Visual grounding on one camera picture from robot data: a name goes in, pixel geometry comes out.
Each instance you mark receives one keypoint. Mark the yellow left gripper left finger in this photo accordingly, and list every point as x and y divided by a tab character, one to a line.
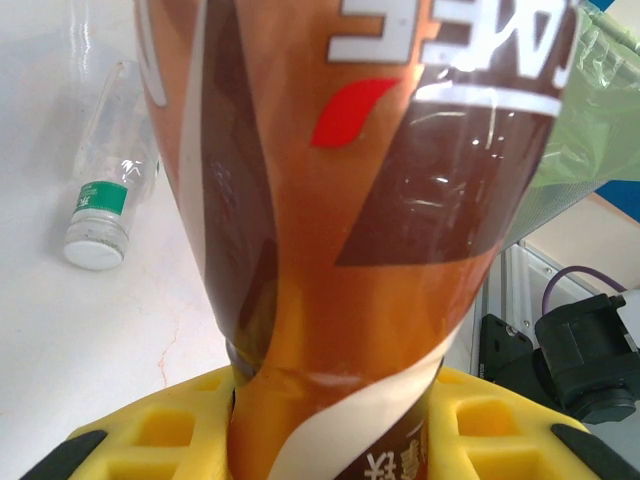
165	450

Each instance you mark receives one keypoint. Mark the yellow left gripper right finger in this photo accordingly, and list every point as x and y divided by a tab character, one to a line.
500	450

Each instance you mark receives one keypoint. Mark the brown coffee plastic bottle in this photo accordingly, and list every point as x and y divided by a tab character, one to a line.
325	225

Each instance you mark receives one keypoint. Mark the green plastic bin bag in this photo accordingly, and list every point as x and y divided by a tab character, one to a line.
590	125

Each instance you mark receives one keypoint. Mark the clear green label bottle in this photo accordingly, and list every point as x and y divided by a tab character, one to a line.
97	200

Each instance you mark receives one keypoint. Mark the black mounting bracket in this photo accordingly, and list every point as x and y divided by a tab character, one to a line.
500	345

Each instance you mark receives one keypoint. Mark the aluminium frame profile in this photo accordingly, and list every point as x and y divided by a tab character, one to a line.
520	285

